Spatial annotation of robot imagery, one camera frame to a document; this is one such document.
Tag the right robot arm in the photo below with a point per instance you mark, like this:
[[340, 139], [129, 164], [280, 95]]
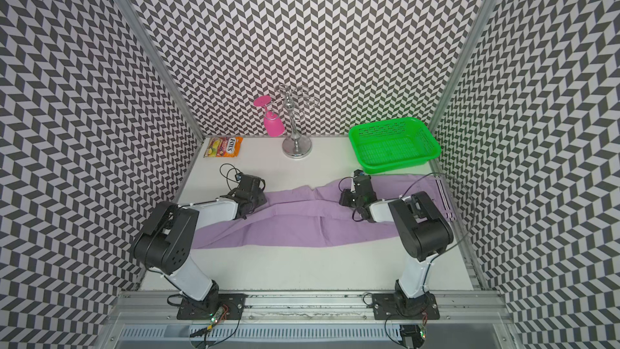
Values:
[[423, 231]]

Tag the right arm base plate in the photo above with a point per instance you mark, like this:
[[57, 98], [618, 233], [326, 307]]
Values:
[[393, 305]]

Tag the chrome cup holder stand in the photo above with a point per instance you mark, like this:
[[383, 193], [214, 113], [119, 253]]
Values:
[[295, 145]]

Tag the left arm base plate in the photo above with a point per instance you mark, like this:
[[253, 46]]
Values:
[[193, 310]]

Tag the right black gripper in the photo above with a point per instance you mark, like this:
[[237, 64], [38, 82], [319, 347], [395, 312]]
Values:
[[345, 195]]

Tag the green plastic basket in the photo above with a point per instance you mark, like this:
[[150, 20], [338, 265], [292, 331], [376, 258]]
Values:
[[393, 144]]

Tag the orange candy bag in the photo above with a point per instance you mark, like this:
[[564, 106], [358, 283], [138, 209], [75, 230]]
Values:
[[223, 147]]

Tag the aluminium front rail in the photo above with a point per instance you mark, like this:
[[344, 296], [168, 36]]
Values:
[[262, 307]]

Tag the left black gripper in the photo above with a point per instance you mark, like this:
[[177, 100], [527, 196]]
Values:
[[262, 199]]

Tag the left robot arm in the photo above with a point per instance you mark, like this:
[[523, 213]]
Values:
[[165, 240]]

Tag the purple long pants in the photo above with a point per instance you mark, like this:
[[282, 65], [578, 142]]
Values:
[[312, 217]]

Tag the pink plastic goblet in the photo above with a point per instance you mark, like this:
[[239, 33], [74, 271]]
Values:
[[271, 120]]

